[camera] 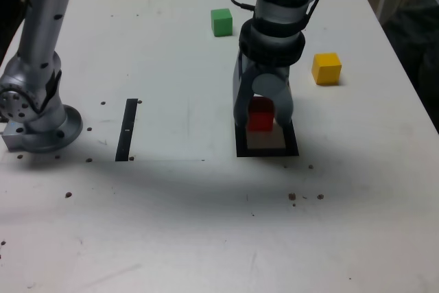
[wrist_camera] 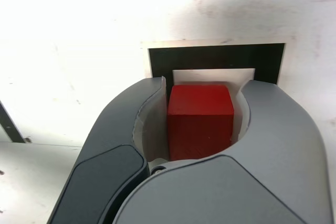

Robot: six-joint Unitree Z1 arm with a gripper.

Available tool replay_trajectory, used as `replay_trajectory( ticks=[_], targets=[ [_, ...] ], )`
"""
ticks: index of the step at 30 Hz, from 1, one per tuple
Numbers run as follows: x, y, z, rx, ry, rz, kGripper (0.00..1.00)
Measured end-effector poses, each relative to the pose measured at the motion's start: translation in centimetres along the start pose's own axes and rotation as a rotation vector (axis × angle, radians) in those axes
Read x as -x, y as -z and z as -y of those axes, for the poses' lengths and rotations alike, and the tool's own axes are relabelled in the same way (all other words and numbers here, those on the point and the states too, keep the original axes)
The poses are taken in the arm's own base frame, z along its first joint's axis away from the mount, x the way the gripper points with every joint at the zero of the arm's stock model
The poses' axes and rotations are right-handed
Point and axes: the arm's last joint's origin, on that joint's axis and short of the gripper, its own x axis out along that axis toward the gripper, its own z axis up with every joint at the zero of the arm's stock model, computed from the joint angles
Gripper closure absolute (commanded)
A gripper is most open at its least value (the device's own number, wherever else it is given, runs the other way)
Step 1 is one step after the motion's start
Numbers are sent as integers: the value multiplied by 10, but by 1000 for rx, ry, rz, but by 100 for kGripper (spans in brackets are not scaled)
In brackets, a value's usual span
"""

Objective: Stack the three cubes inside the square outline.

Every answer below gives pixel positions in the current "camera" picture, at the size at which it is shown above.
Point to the red cube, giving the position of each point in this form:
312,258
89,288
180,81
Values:
260,121

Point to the black tape square outline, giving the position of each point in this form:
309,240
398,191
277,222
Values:
267,152

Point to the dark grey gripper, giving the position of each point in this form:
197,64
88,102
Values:
272,69

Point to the yellow cube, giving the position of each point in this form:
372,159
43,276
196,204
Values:
326,70

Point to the green cube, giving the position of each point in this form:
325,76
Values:
222,22

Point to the black tape strip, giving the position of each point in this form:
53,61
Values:
126,128

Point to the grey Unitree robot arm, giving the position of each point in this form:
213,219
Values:
41,32

